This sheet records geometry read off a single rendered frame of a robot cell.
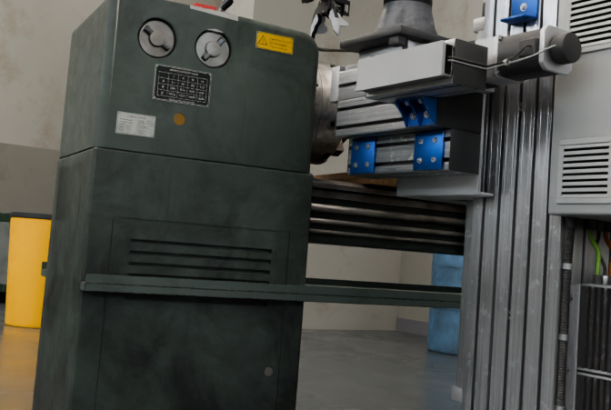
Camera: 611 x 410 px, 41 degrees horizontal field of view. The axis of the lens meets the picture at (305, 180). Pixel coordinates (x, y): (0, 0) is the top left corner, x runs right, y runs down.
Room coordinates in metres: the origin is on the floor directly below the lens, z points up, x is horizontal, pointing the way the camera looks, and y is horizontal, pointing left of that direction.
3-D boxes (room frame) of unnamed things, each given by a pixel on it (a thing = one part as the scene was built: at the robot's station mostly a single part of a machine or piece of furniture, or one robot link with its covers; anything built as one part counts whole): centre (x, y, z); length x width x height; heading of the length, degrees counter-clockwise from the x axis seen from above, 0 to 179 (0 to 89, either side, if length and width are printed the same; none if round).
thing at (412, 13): (1.92, -0.21, 1.21); 0.15 x 0.15 x 0.10
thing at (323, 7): (2.66, -0.05, 1.48); 0.09 x 0.08 x 0.12; 124
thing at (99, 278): (2.68, -0.31, 0.55); 2.10 x 0.60 x 0.02; 117
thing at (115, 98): (2.32, 0.35, 1.06); 0.59 x 0.48 x 0.39; 117
